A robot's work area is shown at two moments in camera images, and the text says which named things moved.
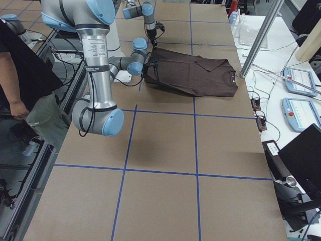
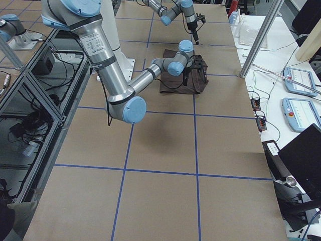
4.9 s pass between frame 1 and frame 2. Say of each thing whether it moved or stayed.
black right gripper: moved
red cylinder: stayed
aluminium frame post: stayed
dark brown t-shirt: moved
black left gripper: moved
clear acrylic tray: stayed
